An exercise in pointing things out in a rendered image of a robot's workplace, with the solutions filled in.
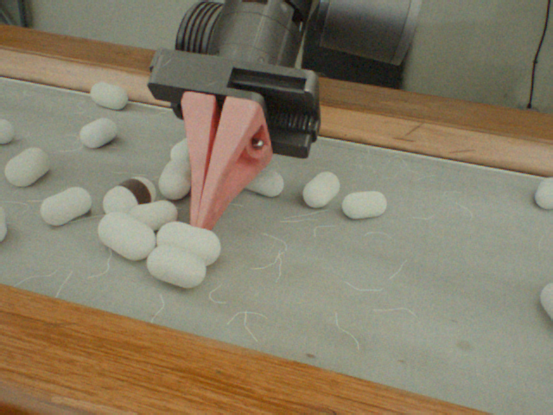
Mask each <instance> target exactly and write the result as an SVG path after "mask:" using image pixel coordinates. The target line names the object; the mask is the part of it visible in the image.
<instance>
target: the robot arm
mask: <svg viewBox="0 0 553 415"><path fill-rule="evenodd" d="M312 2H313V0H225V2H224V5H223V8H222V10H221V14H220V17H219V21H218V24H216V27H215V30H214V33H213V38H212V40H211V44H210V47H209V49H208V52H207V55H203V54H198V53H191V52H185V51H179V50H173V49H166V48H158V49H157V50H156V52H155V55H154V58H153V60H152V62H151V66H149V70H150V71H151V76H150V78H149V80H148V83H147V87H148V89H149V91H151V93H152V95H153V96H154V99H156V100H161V101H166V102H170V104H169V106H171V108H172V110H173V112H174V114H175V116H176V117H177V118H178V119H179V120H184V123H185V129H186V135H187V142H188V154H189V160H190V167H191V204H190V226H193V227H200V228H205V230H208V231H210V232H211V230H212V228H213V226H215V224H216V223H217V221H218V220H219V217H220V216H221V215H222V214H223V212H224V211H225V209H227V208H228V205H229V204H230V202H231V201H232V199H233V198H234V197H235V196H236V195H238V193H239V192H240V191H241V190H242V189H243V188H244V187H245V186H246V185H247V184H249V182H251V181H252V180H253V179H254V178H255V177H256V176H257V175H258V174H259V173H261V171H262V170H263V169H264V168H265V167H266V166H267V165H268V164H269V163H270V159H271V158H272V156H273V154H277V155H281V156H291V157H297V158H308V156H309V152H310V148H311V144H312V143H314V142H316V140H318V136H319V132H320V128H321V107H320V92H319V78H318V76H317V74H315V73H314V72H312V71H309V70H303V69H297V68H295V67H296V60H297V57H298V54H299V50H300V46H301V43H302V37H303V33H305V29H306V26H307V23H308V17H309V13H310V9H311V6H312ZM422 2H423V0H321V3H320V8H319V11H318V16H317V20H316V25H315V30H317V31H320V32H321V33H322V35H321V44H320V47H324V48H331V49H334V50H339V51H342V52H346V53H350V54H353V55H357V56H362V57H366V58H369V59H374V60H377V61H384V62H388V63H391V64H396V66H399V64H400V63H401V61H402V59H403V58H404V57H405V54H406V51H407V49H408V46H409V43H410V39H411V37H412V33H414V30H415V27H416V21H417V18H418V14H419V10H420V7H421V3H422Z"/></svg>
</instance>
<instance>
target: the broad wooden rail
mask: <svg viewBox="0 0 553 415"><path fill-rule="evenodd" d="M155 52H156V51H155V50H154V49H148V48H138V47H132V46H126V44H120V43H114V42H108V41H97V40H92V39H86V38H80V36H73V35H63V34H56V33H51V32H45V31H40V30H34V29H28V28H22V27H16V26H10V25H4V24H0V77H3V78H8V79H13V80H22V82H28V83H33V84H39V85H44V86H53V87H59V88H64V90H69V91H75V92H80V93H90V94H91V90H92V86H93V85H94V84H96V83H99V82H104V83H109V84H112V85H115V86H121V88H122V89H124V90H125V92H126V93H127V97H129V100H127V101H130V102H136V103H141V104H146V105H155V106H161V107H162V108H166V109H172V108H171V106H169V104H170V102H166V101H161V100H156V99H154V96H153V95H152V93H151V91H149V89H148V87H147V83H148V80H149V78H150V76H151V71H150V70H149V66H151V62H152V60H153V58H154V55H155ZM318 78H319V92H320V107H321V128H320V132H319V137H329V138H333V139H334V140H339V141H344V142H349V143H355V144H364V145H369V146H375V147H379V148H386V149H390V150H400V152H404V153H410V154H415V155H421V156H431V157H435V158H441V159H446V160H451V161H456V162H462V163H467V164H472V165H476V166H482V167H487V168H493V169H502V170H507V171H513V172H518V173H523V174H528V175H533V176H538V177H543V178H553V115H551V114H545V113H540V112H534V111H529V110H523V109H517V108H511V107H504V106H499V105H489V104H482V103H476V102H471V101H465V100H458V99H453V98H448V97H442V96H435V95H430V94H424V93H413V92H407V91H401V90H396V89H390V88H384V87H378V86H373V85H367V84H361V83H355V82H349V81H344V80H333V79H327V78H322V77H318Z"/></svg>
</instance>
